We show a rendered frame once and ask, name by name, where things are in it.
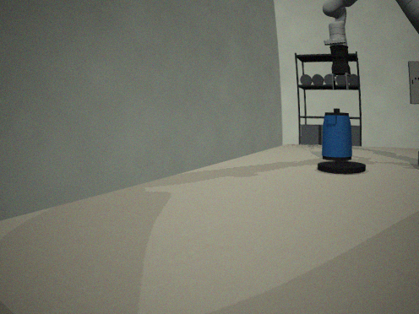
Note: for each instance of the black round disc with centre stud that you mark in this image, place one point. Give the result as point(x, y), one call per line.
point(342, 167)

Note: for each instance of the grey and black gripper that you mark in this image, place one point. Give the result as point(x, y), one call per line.
point(339, 56)

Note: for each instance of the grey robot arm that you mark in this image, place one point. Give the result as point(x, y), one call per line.
point(331, 8)

